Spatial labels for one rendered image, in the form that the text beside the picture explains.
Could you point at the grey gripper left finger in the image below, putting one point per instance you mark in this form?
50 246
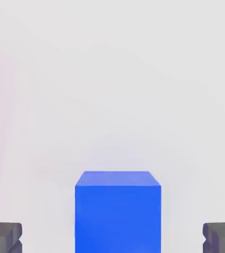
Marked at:
0 239

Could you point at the small blue cube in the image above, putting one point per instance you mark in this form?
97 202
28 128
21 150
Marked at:
117 215

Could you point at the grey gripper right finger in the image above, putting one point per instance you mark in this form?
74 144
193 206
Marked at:
223 239

